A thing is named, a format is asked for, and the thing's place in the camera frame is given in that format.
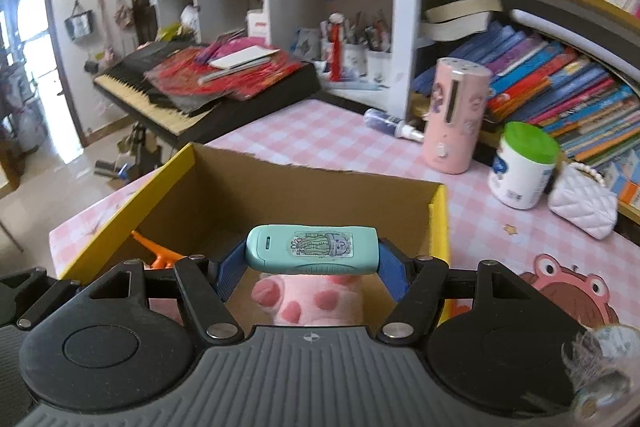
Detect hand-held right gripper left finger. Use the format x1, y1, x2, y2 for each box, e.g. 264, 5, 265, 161
75, 246, 249, 345

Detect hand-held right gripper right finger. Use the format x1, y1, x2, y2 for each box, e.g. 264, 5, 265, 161
376, 239, 548, 344

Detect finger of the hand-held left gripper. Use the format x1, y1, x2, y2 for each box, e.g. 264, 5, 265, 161
0, 272, 82, 330

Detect pink chick plush toy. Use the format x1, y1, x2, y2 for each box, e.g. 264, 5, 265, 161
131, 231, 187, 270

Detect pink pig plush toy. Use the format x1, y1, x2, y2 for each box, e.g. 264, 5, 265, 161
251, 273, 368, 328

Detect teal handheld device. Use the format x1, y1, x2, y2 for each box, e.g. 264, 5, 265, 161
246, 224, 379, 276

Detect yellow cardboard box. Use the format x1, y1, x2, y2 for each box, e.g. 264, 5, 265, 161
49, 143, 451, 328

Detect blue spray bottle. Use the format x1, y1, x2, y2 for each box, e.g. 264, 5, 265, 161
363, 108, 426, 142

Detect keyboard stand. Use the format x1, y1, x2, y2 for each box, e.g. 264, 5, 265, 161
95, 122, 166, 188

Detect white jar with green lid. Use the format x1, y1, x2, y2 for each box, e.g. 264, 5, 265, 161
488, 122, 561, 211

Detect black electric keyboard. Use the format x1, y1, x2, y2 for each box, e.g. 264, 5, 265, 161
92, 42, 321, 148

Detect pink cylindrical humidifier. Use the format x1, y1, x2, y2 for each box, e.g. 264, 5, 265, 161
422, 57, 493, 175

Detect red booklets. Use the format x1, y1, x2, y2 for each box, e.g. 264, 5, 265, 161
144, 38, 303, 100

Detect white quilted purse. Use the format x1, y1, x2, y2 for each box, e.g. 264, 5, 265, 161
547, 162, 618, 240

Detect white envelope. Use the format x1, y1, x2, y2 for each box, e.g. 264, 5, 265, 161
209, 48, 282, 70

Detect white pen cups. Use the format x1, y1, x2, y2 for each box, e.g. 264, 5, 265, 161
320, 12, 393, 82

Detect row of colourful books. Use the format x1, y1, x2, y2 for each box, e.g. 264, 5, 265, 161
410, 22, 640, 168

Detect orange blue card box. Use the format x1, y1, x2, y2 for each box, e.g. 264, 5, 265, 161
597, 157, 640, 210

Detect thick cream book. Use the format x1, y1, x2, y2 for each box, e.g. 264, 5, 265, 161
422, 0, 505, 42

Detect hanging tote bag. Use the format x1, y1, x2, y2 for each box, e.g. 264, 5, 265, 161
64, 2, 95, 42

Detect white shelf unit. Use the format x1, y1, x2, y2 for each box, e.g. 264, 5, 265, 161
152, 0, 426, 120

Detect white light bar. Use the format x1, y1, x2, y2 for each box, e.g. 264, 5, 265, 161
509, 9, 640, 80

